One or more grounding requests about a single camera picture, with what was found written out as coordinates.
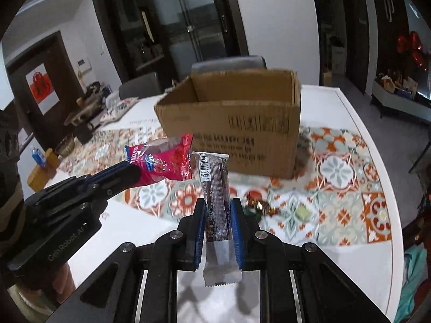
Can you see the dark wardrobe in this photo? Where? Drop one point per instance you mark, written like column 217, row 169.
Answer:
column 387, row 13

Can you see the red foil candy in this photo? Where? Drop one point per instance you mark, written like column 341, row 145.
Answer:
column 254, row 197

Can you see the gold foil candy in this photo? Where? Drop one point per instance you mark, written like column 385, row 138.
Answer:
column 270, row 209

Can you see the person's left forearm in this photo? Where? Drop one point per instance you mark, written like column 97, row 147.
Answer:
column 62, row 279

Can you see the brown cardboard box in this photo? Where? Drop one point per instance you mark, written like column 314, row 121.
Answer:
column 235, row 124

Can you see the green wrapped candy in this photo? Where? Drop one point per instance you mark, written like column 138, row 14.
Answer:
column 302, row 213

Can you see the glass bowl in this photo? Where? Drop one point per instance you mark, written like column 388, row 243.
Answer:
column 64, row 146

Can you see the white sideboard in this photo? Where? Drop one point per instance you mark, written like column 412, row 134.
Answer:
column 397, row 102

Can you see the brown wooden door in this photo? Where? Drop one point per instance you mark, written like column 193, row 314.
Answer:
column 65, row 60

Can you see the small grey dining chair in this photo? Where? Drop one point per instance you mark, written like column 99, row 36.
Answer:
column 139, row 85

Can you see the blue water bottle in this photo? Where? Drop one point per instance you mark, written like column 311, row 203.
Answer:
column 38, row 157

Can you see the red character door poster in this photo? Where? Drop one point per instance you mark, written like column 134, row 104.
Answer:
column 43, row 87

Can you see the teal cloth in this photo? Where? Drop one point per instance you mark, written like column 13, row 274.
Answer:
column 412, row 276

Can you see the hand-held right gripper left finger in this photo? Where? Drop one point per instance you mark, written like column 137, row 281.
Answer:
column 200, row 232

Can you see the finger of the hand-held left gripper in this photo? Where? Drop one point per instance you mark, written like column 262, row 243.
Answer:
column 123, row 181
column 111, row 171

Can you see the pink snack packet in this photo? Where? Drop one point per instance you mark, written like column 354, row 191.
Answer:
column 168, row 161

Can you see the brown snack bar packet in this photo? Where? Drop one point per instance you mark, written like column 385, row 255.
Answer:
column 215, row 191

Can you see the white wall intercom panel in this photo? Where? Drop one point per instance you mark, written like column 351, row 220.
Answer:
column 84, row 66

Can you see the black mug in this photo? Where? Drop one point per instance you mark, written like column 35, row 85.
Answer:
column 83, row 133

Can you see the red balloons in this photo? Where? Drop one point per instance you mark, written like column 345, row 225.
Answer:
column 410, row 48

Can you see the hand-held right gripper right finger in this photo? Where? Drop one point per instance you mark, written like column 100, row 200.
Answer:
column 236, row 232

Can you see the wide grey dining chair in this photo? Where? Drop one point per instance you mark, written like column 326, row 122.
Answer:
column 229, row 62

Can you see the metal hot pot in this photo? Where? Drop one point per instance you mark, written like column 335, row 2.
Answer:
column 84, row 109

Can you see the dark glass sliding door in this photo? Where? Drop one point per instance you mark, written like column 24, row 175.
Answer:
column 175, row 16

